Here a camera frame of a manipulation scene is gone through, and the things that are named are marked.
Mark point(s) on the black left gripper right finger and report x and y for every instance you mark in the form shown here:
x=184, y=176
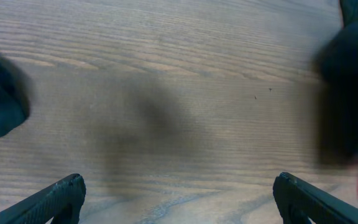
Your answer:
x=302, y=203

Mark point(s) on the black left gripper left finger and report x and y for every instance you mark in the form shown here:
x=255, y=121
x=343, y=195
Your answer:
x=59, y=203

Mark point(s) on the black leggings red waistband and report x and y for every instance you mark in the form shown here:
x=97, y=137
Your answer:
x=350, y=93

